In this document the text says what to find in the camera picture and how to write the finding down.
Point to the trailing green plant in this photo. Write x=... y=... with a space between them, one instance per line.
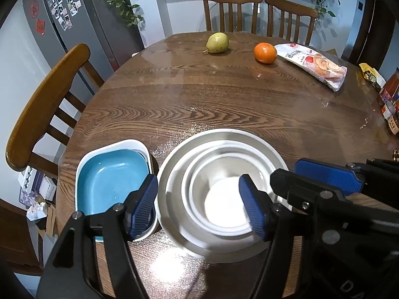
x=121 y=0
x=324 y=0

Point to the blue plate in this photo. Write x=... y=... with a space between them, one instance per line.
x=109 y=180

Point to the grey fridge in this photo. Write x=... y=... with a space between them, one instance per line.
x=93 y=21

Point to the large patterned square plate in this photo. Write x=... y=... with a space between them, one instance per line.
x=115 y=144

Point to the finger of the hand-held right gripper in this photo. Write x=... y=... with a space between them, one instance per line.
x=327 y=171
x=299 y=187

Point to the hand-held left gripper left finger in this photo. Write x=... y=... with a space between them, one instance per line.
x=143 y=205

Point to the white appliance box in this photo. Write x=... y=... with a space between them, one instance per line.
x=28 y=179

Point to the brown sauce jar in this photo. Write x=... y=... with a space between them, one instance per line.
x=393 y=124

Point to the white snack bag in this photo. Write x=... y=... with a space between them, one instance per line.
x=314 y=64

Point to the crumpled white paper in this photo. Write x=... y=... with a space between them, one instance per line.
x=36 y=211

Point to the large grey bowl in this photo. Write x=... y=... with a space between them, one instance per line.
x=187 y=244

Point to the green pear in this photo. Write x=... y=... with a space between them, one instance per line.
x=217 y=43

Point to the orange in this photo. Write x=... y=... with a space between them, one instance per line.
x=265 y=53

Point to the round red paper decoration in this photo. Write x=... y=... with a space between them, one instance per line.
x=33 y=8

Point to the square red paper decoration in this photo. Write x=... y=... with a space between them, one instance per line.
x=40 y=26

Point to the yellow snack packet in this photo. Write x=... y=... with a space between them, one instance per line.
x=371 y=74

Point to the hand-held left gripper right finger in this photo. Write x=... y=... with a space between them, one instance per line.
x=252 y=211

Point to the small deep white bowl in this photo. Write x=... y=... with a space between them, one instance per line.
x=224 y=205

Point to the medium white bowl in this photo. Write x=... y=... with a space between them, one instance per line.
x=177 y=199

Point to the group of fridge photo magnets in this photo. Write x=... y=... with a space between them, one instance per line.
x=64 y=3

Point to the dark wooden door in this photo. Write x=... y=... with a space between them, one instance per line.
x=371 y=28

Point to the dark wooden cabinet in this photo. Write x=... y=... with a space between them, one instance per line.
x=15 y=239

